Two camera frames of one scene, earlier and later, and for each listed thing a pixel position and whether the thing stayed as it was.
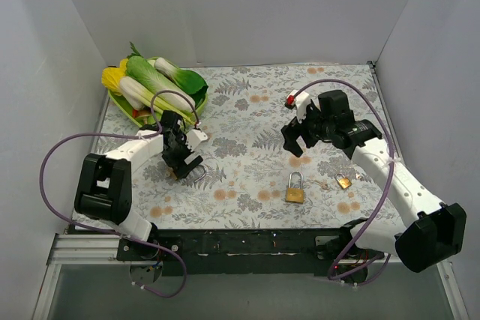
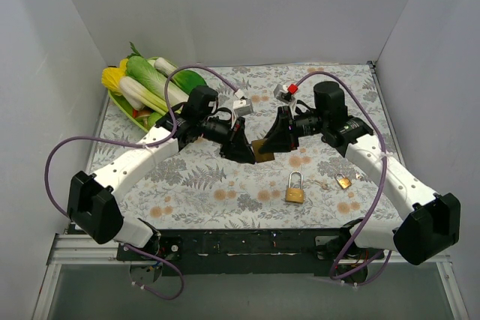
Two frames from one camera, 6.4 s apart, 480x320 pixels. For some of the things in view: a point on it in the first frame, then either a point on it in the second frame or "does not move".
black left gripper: (179, 153) -> (235, 137)
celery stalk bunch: (140, 97) does not move
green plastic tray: (123, 108) does not move
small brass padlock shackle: (173, 175) -> (259, 157)
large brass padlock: (344, 182) does not move
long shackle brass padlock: (295, 195) does not move
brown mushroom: (144, 113) does not move
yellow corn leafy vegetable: (111, 76) does not move
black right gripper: (304, 130) -> (286, 130)
